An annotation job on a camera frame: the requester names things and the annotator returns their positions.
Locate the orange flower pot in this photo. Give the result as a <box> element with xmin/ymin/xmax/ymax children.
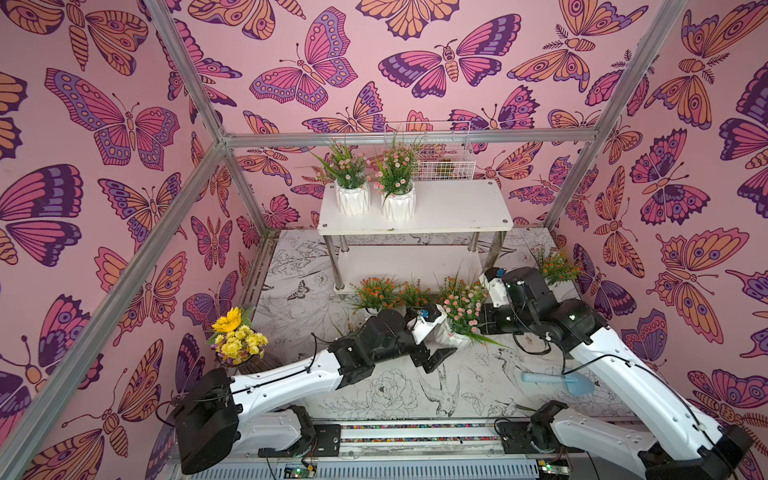
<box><xmin>353</xmin><ymin>277</ymin><xmax>401</xmax><ymax>312</ymax></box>
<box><xmin>397</xmin><ymin>279</ymin><xmax>432</xmax><ymax>309</ymax></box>
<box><xmin>530</xmin><ymin>247</ymin><xmax>583</xmax><ymax>286</ymax></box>
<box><xmin>438</xmin><ymin>276</ymin><xmax>474</xmax><ymax>300</ymax></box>

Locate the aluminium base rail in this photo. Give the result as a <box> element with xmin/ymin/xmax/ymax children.
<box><xmin>197</xmin><ymin>418</ymin><xmax>634</xmax><ymax>479</ymax></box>

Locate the orange flower pot left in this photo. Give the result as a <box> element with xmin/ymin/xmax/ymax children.
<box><xmin>353</xmin><ymin>277</ymin><xmax>401</xmax><ymax>312</ymax></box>

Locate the white two-tier rack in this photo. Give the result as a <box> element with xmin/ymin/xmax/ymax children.
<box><xmin>318</xmin><ymin>180</ymin><xmax>513</xmax><ymax>294</ymax></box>

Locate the orange flower pot middle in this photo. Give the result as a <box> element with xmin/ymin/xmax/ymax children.
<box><xmin>397</xmin><ymin>279</ymin><xmax>432</xmax><ymax>309</ymax></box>

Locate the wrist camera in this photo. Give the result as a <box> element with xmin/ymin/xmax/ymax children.
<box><xmin>479</xmin><ymin>266</ymin><xmax>510</xmax><ymax>308</ymax></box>
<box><xmin>406</xmin><ymin>303</ymin><xmax>447</xmax><ymax>345</ymax></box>

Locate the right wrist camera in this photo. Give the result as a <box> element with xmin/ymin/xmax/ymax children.
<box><xmin>479</xmin><ymin>266</ymin><xmax>510</xmax><ymax>308</ymax></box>

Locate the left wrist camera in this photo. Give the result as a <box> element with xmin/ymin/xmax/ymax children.
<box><xmin>406</xmin><ymin>303</ymin><xmax>447</xmax><ymax>345</ymax></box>

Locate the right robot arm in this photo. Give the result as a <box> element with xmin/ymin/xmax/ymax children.
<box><xmin>479</xmin><ymin>267</ymin><xmax>761</xmax><ymax>479</ymax></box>

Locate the pink flower pot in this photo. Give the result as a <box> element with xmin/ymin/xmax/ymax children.
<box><xmin>434</xmin><ymin>282</ymin><xmax>505</xmax><ymax>349</ymax></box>
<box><xmin>315</xmin><ymin>142</ymin><xmax>370</xmax><ymax>216</ymax></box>
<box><xmin>373</xmin><ymin>135</ymin><xmax>419</xmax><ymax>222</ymax></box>

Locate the yellow flower bouquet vase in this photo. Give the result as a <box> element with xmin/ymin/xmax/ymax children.
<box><xmin>207</xmin><ymin>307</ymin><xmax>269</xmax><ymax>367</ymax></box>

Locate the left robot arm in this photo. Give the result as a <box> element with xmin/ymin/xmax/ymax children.
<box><xmin>172</xmin><ymin>304</ymin><xmax>456</xmax><ymax>475</ymax></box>

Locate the orange flower pot far right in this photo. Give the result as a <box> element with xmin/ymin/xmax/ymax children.
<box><xmin>530</xmin><ymin>247</ymin><xmax>583</xmax><ymax>286</ymax></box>

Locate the white wire basket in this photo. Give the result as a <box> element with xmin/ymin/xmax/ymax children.
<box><xmin>408</xmin><ymin>121</ymin><xmax>476</xmax><ymax>181</ymax></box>

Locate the light blue scoop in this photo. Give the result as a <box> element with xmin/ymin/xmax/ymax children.
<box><xmin>521</xmin><ymin>372</ymin><xmax>595</xmax><ymax>396</ymax></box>

